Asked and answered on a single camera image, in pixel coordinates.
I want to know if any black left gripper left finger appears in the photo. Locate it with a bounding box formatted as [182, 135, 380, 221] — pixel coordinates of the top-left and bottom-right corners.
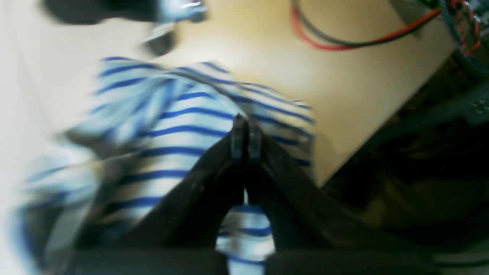
[65, 115, 247, 275]

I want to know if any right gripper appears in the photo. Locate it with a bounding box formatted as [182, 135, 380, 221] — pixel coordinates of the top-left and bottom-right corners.
[142, 0, 208, 56]

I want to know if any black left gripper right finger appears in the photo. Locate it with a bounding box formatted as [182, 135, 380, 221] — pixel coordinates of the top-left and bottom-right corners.
[246, 121, 440, 275]

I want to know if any blue white striped T-shirt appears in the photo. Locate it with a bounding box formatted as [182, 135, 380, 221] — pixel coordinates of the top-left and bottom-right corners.
[16, 57, 316, 275]

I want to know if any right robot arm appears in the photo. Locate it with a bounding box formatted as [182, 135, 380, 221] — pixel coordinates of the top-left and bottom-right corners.
[42, 0, 208, 57]

